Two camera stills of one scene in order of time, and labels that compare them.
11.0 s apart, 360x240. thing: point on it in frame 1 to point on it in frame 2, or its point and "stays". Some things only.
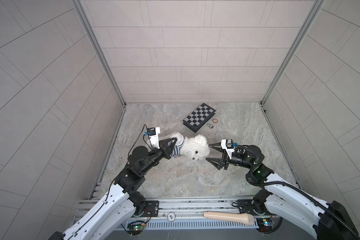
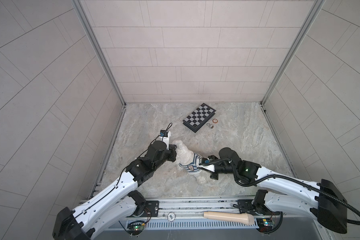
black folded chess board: x=199 y=117 stays
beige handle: x=244 y=218 stays
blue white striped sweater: x=176 y=151 to x=192 y=168
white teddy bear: x=196 y=148 to x=185 y=157
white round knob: x=171 y=216 stays
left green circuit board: x=135 y=228 stays
